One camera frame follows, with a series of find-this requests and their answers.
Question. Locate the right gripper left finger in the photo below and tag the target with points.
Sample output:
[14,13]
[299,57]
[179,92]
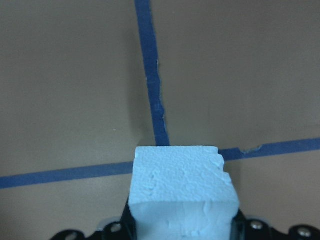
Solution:
[123,229]

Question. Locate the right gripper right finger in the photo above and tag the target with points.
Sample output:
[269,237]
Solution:
[250,228]

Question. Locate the light blue block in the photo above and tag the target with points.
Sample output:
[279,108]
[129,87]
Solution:
[181,193]

